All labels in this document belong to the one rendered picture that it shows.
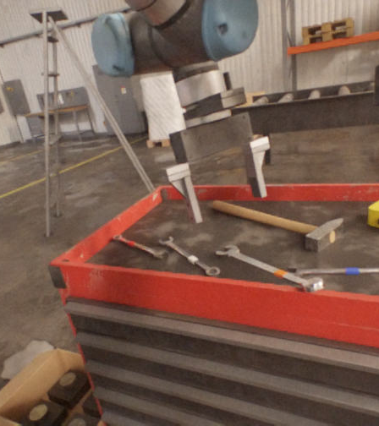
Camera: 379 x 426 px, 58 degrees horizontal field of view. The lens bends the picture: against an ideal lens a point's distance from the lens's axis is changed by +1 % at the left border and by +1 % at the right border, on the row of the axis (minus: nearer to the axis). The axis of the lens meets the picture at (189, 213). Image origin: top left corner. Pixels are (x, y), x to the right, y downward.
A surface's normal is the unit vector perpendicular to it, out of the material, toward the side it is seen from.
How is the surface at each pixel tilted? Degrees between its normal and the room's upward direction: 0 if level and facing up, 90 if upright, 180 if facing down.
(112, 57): 89
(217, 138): 80
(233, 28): 90
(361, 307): 90
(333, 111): 90
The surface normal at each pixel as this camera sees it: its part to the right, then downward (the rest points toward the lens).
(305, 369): -0.40, 0.40
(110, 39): -0.71, 0.35
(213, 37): -0.50, 0.79
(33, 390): 0.90, 0.03
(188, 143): 0.41, 0.11
